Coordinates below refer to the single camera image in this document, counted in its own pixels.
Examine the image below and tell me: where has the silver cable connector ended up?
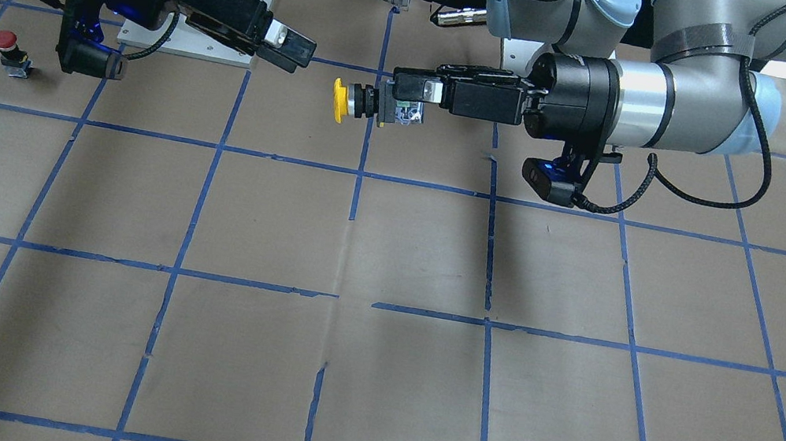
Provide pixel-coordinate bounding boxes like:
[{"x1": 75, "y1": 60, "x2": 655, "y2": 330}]
[{"x1": 429, "y1": 6, "x2": 488, "y2": 29}]

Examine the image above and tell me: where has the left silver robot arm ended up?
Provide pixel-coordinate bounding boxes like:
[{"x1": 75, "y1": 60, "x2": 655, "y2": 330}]
[{"x1": 381, "y1": 0, "x2": 786, "y2": 155}]

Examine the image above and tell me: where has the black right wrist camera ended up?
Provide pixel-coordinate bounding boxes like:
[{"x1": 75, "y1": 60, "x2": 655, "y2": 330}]
[{"x1": 56, "y1": 1, "x2": 128, "y2": 80}]

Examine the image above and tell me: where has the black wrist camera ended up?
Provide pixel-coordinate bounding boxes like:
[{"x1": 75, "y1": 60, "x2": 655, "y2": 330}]
[
  {"x1": 56, "y1": 1, "x2": 128, "y2": 80},
  {"x1": 521, "y1": 141, "x2": 623, "y2": 213}
]

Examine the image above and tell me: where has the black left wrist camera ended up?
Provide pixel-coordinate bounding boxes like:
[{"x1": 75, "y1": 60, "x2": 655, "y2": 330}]
[{"x1": 521, "y1": 141, "x2": 623, "y2": 213}]

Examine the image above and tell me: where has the yellow push button switch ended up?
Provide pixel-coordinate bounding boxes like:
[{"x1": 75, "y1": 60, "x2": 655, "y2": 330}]
[{"x1": 332, "y1": 78, "x2": 425, "y2": 128}]

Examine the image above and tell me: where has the red push button switch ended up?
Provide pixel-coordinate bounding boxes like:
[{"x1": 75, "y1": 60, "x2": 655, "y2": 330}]
[{"x1": 0, "y1": 29, "x2": 32, "y2": 80}]

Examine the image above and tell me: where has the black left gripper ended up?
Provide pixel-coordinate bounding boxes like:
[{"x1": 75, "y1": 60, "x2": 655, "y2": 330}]
[{"x1": 391, "y1": 53, "x2": 620, "y2": 149}]

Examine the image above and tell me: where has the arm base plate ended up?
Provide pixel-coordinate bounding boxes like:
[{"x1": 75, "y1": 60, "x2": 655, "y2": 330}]
[
  {"x1": 499, "y1": 38, "x2": 552, "y2": 76},
  {"x1": 117, "y1": 17, "x2": 257, "y2": 69}
]

